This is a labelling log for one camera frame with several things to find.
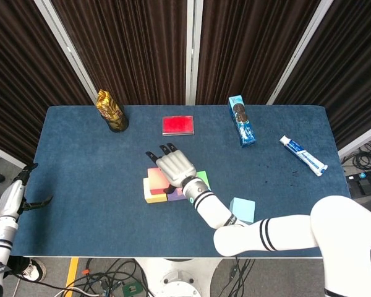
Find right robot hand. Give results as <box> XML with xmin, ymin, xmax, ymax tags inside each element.
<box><xmin>145</xmin><ymin>142</ymin><xmax>198</xmax><ymax>194</ymax></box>

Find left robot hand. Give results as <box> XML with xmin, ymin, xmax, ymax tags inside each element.
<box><xmin>0</xmin><ymin>163</ymin><xmax>54</xmax><ymax>221</ymax></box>

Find red foam cube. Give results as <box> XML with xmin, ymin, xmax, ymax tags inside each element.
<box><xmin>147</xmin><ymin>166</ymin><xmax>171</xmax><ymax>196</ymax></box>

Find green foam cube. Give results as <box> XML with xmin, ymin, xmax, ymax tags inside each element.
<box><xmin>195</xmin><ymin>170</ymin><xmax>211</xmax><ymax>191</ymax></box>

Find yellow foam cube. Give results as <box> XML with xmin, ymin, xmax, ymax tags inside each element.
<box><xmin>143</xmin><ymin>178</ymin><xmax>168</xmax><ymax>204</ymax></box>

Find purple foam cube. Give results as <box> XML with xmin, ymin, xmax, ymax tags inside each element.
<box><xmin>168</xmin><ymin>187</ymin><xmax>188</xmax><ymax>202</ymax></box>

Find red box with clear lid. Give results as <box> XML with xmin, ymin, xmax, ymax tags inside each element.
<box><xmin>161</xmin><ymin>115</ymin><xmax>195</xmax><ymax>136</ymax></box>

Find person in black clothes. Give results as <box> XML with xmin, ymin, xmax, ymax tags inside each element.
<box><xmin>6</xmin><ymin>256</ymin><xmax>30</xmax><ymax>275</ymax></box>

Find black mesh pen holder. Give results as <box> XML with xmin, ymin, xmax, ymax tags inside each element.
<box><xmin>103</xmin><ymin>105</ymin><xmax>129</xmax><ymax>133</ymax></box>

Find white black sneaker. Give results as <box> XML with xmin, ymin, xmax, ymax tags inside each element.
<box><xmin>20</xmin><ymin>259</ymin><xmax>47</xmax><ymax>282</ymax></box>

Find light blue foam cube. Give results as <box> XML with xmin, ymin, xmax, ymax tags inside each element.
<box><xmin>229</xmin><ymin>197</ymin><xmax>256</xmax><ymax>226</ymax></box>

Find blue cookie box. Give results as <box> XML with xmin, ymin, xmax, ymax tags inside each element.
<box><xmin>228</xmin><ymin>95</ymin><xmax>257</xmax><ymax>148</ymax></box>

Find gold foil snack bag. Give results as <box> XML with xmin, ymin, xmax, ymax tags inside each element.
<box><xmin>95</xmin><ymin>89</ymin><xmax>124</xmax><ymax>121</ymax></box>

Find brown pleated curtain panel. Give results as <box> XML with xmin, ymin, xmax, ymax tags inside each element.
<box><xmin>195</xmin><ymin>0</ymin><xmax>322</xmax><ymax>106</ymax></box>
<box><xmin>273</xmin><ymin>0</ymin><xmax>371</xmax><ymax>149</ymax></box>
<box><xmin>0</xmin><ymin>0</ymin><xmax>95</xmax><ymax>166</ymax></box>
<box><xmin>51</xmin><ymin>0</ymin><xmax>189</xmax><ymax>106</ymax></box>

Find white blue toothpaste tube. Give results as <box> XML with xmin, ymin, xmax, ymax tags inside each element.
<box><xmin>279</xmin><ymin>135</ymin><xmax>329</xmax><ymax>177</ymax></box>

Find green circuit device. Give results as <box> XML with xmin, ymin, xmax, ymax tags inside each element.
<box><xmin>122</xmin><ymin>282</ymin><xmax>143</xmax><ymax>296</ymax></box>

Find white partition base rail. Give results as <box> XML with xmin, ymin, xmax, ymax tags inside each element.
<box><xmin>338</xmin><ymin>128</ymin><xmax>371</xmax><ymax>158</ymax></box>
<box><xmin>0</xmin><ymin>141</ymin><xmax>32</xmax><ymax>173</ymax></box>

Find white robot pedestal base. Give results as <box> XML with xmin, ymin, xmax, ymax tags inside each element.
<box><xmin>135</xmin><ymin>258</ymin><xmax>223</xmax><ymax>297</ymax></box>

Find black cable with inline box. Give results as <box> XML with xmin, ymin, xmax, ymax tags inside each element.
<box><xmin>225</xmin><ymin>258</ymin><xmax>257</xmax><ymax>297</ymax></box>

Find black floor cable tangle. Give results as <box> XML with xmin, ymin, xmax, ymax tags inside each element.
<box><xmin>77</xmin><ymin>258</ymin><xmax>152</xmax><ymax>297</ymax></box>

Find white partition frame post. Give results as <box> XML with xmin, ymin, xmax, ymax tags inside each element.
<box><xmin>265</xmin><ymin>0</ymin><xmax>334</xmax><ymax>106</ymax></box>
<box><xmin>33</xmin><ymin>0</ymin><xmax>98</xmax><ymax>106</ymax></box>
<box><xmin>184</xmin><ymin>0</ymin><xmax>204</xmax><ymax>106</ymax></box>

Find coiled black cables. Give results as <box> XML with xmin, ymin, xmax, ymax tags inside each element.
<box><xmin>352</xmin><ymin>145</ymin><xmax>371</xmax><ymax>171</ymax></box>

